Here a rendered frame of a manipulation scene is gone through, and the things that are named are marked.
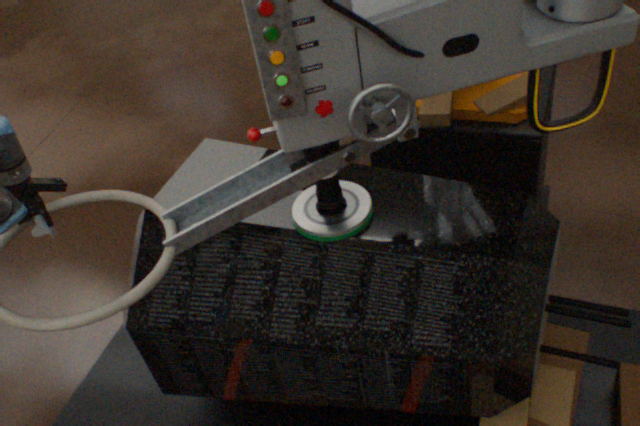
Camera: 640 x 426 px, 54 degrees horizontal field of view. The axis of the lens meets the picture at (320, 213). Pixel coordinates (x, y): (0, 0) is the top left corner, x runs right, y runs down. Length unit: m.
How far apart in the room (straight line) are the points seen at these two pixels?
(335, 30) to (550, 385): 1.30
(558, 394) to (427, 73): 1.10
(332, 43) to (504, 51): 0.40
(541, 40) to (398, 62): 0.34
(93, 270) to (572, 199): 2.23
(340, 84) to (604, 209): 1.89
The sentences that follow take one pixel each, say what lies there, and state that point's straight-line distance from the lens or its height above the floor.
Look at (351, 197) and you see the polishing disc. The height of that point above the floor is 0.90.
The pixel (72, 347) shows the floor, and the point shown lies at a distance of 2.89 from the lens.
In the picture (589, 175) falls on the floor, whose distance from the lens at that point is 3.21.
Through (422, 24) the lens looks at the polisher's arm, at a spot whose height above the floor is 1.39.
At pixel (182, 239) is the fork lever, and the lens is 1.60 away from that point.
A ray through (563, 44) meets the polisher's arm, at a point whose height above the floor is 1.26.
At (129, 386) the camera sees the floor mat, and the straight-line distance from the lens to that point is 2.63.
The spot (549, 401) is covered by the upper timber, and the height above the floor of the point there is 0.24.
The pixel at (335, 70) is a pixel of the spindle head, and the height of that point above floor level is 1.35.
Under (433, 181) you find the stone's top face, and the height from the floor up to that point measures 0.87.
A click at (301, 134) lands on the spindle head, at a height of 1.21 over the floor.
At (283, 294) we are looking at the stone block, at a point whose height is 0.74.
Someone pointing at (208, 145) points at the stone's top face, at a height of 0.87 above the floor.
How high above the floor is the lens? 2.00
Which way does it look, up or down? 41 degrees down
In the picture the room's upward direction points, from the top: 11 degrees counter-clockwise
